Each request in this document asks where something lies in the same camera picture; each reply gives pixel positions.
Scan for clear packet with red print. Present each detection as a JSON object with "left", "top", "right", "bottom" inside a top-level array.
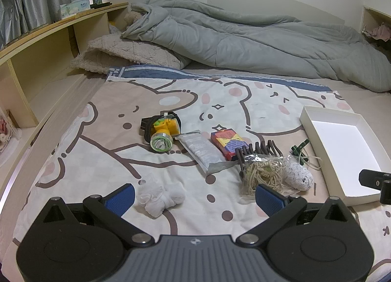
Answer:
[{"left": 0, "top": 108, "right": 22, "bottom": 167}]

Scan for silver foil packet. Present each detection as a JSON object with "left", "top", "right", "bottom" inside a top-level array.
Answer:
[{"left": 175, "top": 131, "right": 239, "bottom": 175}]

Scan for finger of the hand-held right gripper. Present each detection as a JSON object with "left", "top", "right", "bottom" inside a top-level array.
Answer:
[{"left": 359, "top": 169, "right": 391, "bottom": 206}]

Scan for bundle of dark clips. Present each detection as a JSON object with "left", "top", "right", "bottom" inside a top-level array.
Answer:
[{"left": 234, "top": 140, "right": 286, "bottom": 179}]

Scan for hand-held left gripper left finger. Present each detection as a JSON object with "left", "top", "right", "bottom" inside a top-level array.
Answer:
[{"left": 39, "top": 184, "right": 155, "bottom": 247}]

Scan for cream elastic cord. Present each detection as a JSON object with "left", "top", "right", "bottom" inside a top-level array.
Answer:
[{"left": 301, "top": 154, "right": 323, "bottom": 171}]

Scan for wooden clothes shelf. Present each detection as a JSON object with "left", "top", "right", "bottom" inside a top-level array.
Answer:
[{"left": 362, "top": 6, "right": 391, "bottom": 44}]

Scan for wooden bedside shelf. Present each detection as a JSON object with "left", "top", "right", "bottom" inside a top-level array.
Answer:
[{"left": 0, "top": 2, "right": 129, "bottom": 154}]

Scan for bear printed blanket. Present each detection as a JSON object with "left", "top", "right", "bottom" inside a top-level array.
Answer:
[{"left": 12, "top": 66, "right": 391, "bottom": 282}]

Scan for colourful card box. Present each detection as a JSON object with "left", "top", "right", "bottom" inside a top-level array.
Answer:
[{"left": 210, "top": 129, "right": 249, "bottom": 161}]

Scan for white cardboard box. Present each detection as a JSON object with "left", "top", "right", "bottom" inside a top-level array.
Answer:
[{"left": 299, "top": 105, "right": 391, "bottom": 206}]

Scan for grey duvet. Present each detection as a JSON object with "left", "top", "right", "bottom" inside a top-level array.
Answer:
[{"left": 121, "top": 0, "right": 391, "bottom": 93}]

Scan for beige fluffy pillow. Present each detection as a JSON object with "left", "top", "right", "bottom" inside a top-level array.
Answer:
[{"left": 70, "top": 33, "right": 191, "bottom": 74}]

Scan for tissue pack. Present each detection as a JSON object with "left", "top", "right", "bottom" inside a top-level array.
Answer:
[{"left": 57, "top": 0, "right": 91, "bottom": 21}]

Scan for yellow headlamp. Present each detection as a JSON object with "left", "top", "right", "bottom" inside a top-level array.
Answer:
[{"left": 141, "top": 112, "right": 183, "bottom": 153}]

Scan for green clips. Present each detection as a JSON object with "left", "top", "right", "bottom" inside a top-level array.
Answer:
[{"left": 290, "top": 140, "right": 310, "bottom": 165}]

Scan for beige plush toy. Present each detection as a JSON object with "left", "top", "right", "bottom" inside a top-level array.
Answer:
[{"left": 124, "top": 10, "right": 144, "bottom": 26}]

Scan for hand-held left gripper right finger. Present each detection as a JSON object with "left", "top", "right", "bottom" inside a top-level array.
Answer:
[{"left": 236, "top": 184, "right": 359, "bottom": 246}]

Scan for white lace cloth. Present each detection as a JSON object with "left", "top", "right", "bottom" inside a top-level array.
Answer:
[{"left": 282, "top": 160, "right": 315, "bottom": 192}]

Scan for pink clothes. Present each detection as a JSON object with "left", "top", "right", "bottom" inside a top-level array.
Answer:
[{"left": 363, "top": 22, "right": 391, "bottom": 41}]

